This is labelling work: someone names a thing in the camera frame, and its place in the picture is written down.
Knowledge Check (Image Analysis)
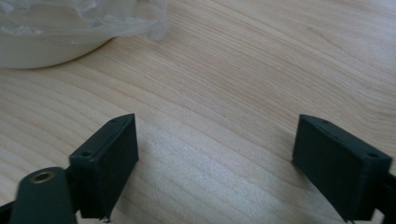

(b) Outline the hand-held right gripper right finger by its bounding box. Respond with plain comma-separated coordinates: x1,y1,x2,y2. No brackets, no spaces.
291,114,393,222

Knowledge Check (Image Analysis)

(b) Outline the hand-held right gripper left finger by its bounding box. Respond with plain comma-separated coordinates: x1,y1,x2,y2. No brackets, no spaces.
68,113,140,221

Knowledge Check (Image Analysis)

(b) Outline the white bowl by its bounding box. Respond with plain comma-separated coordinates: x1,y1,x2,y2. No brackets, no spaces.
0,6,115,70

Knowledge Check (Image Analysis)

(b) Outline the clear plastic bag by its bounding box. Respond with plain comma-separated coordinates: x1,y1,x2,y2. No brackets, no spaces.
0,0,171,41

